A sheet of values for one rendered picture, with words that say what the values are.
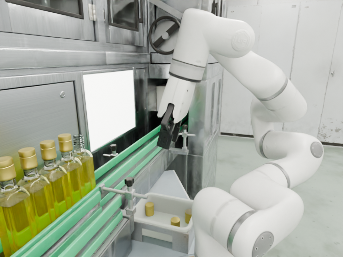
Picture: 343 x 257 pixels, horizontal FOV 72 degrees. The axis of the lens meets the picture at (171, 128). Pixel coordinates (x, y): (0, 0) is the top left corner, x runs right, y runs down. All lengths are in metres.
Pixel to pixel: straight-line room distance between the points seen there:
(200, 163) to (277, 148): 0.94
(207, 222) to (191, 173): 1.14
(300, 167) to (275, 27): 3.63
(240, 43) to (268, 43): 3.67
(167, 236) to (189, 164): 0.83
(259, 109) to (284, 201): 0.28
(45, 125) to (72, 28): 0.38
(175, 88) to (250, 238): 0.31
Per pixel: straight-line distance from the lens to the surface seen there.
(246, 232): 0.47
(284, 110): 0.65
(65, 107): 0.91
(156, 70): 1.54
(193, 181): 1.67
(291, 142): 0.69
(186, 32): 0.50
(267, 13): 4.22
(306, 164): 0.68
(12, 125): 0.78
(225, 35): 0.51
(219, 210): 0.50
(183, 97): 0.50
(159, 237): 0.88
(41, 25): 0.92
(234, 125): 4.33
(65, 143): 0.71
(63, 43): 0.95
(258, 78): 0.62
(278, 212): 0.51
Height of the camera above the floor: 1.37
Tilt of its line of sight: 17 degrees down
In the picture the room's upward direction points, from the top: straight up
